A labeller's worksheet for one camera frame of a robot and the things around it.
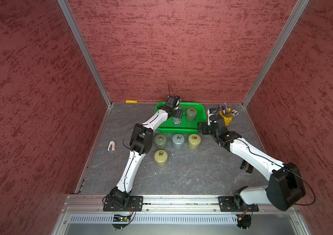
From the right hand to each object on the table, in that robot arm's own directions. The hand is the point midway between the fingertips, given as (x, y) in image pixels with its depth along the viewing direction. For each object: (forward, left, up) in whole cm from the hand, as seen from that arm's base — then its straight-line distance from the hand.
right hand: (204, 125), depth 86 cm
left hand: (+20, +16, -10) cm, 27 cm away
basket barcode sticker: (+16, +16, -17) cm, 28 cm away
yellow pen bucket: (+11, -20, -8) cm, 24 cm away
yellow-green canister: (-5, +6, -8) cm, 12 cm away
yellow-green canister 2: (-16, +27, -8) cm, 32 cm away
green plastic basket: (+11, +9, -17) cm, 22 cm away
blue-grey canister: (+15, +17, -11) cm, 25 cm away
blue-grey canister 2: (-5, +16, -8) cm, 19 cm away
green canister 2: (-5, +27, -8) cm, 29 cm away
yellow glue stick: (+38, +54, -15) cm, 68 cm away
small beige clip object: (-6, +59, -12) cm, 61 cm away
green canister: (+16, +5, -10) cm, 20 cm away
